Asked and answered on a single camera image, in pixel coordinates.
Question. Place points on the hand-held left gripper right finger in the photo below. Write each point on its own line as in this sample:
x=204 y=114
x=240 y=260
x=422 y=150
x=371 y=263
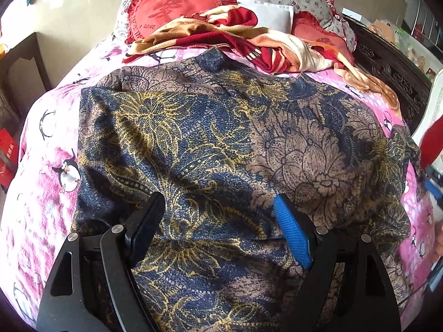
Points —
x=292 y=231

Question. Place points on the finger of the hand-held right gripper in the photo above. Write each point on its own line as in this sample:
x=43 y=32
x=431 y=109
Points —
x=435 y=188

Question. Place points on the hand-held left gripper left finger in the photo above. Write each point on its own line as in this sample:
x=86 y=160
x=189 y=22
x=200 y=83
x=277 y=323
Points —
x=147 y=228

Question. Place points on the blue brown floral garment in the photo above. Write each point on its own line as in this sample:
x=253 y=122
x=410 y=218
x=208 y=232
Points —
x=207 y=138

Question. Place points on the white carved furniture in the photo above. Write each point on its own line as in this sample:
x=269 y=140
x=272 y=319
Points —
x=434 y=100

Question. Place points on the pink penguin blanket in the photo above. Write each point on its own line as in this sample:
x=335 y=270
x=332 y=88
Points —
x=45 y=186

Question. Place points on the dark carved wooden headboard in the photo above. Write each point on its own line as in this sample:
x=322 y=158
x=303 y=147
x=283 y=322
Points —
x=391 y=72

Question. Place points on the red box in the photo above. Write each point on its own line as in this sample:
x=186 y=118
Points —
x=7 y=159

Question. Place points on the metal railing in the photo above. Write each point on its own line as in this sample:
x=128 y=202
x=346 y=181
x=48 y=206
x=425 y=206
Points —
x=425 y=17

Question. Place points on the red heart pillow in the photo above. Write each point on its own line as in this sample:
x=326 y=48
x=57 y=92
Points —
x=311 y=27
x=166 y=7

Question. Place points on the red orange patterned blanket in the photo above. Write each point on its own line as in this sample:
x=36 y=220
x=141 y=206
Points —
x=242 y=31

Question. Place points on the white pillow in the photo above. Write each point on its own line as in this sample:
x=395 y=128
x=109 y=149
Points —
x=273 y=15

